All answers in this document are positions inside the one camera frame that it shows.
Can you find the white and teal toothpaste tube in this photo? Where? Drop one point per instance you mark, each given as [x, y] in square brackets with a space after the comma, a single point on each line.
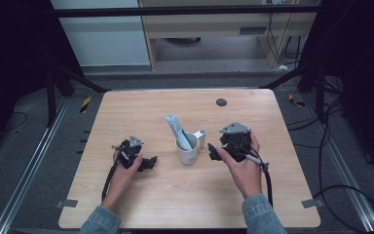
[177, 130]

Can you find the black curtain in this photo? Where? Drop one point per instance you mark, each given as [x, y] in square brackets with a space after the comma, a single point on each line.
[13, 65]
[360, 65]

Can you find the black metal stand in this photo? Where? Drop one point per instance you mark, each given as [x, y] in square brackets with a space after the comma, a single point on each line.
[308, 78]
[65, 81]

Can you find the white cup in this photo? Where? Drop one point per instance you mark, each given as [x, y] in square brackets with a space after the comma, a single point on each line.
[188, 152]

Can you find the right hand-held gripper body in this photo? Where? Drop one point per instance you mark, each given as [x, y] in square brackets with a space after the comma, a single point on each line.
[237, 141]

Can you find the person's right hand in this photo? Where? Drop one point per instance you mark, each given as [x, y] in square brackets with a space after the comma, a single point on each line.
[245, 177]

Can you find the yellow and black tape strip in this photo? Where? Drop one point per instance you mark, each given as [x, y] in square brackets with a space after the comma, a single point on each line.
[85, 104]
[295, 100]

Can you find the person's left hand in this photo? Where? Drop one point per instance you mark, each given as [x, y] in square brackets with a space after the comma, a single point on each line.
[123, 178]

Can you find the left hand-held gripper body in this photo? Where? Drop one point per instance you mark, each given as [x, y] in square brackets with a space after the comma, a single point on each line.
[130, 152]

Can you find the black horizontal bar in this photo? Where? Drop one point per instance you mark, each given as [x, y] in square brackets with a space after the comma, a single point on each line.
[175, 11]

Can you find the small white floor object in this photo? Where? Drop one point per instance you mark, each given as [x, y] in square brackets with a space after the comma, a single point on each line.
[283, 67]

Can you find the grey tape piece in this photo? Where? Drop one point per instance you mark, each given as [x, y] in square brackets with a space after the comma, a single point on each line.
[67, 203]
[312, 203]

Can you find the light wooden desk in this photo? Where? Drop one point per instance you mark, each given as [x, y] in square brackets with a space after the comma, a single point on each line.
[207, 24]

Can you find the white cabinet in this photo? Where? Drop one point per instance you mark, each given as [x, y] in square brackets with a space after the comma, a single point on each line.
[104, 42]

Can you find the aluminium floor rail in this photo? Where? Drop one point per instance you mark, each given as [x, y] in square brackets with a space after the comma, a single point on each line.
[341, 169]
[29, 169]

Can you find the grey round table grommet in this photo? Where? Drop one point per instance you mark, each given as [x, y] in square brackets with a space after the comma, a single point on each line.
[221, 102]

